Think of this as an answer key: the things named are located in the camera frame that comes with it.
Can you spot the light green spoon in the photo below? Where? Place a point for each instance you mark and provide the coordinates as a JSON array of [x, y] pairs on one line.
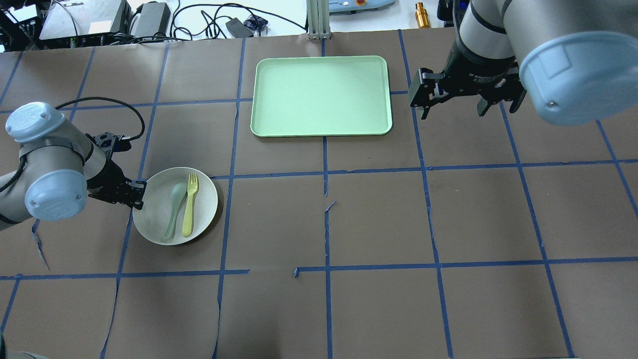
[[176, 196]]

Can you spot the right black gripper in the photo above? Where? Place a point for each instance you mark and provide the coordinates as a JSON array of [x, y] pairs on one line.
[[476, 72]]

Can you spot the black power adapter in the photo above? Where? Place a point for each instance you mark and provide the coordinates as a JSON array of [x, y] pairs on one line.
[[151, 19]]

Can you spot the grey electronics box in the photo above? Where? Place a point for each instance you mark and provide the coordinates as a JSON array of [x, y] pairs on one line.
[[85, 18]]

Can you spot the light green tray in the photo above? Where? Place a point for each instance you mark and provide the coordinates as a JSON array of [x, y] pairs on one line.
[[322, 97]]

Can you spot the brass cylinder tool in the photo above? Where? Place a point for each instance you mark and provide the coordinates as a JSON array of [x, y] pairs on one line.
[[421, 16]]

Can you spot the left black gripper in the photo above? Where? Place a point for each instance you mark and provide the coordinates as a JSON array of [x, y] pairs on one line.
[[112, 178]]

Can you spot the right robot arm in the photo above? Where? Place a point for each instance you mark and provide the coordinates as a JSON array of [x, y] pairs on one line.
[[575, 59]]

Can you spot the yellow plastic fork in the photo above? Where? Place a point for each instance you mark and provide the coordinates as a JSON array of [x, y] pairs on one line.
[[188, 219]]

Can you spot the small black power brick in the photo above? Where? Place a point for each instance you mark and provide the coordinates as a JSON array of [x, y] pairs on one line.
[[238, 30]]

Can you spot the aluminium frame post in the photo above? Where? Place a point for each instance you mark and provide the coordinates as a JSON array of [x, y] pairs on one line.
[[317, 15]]

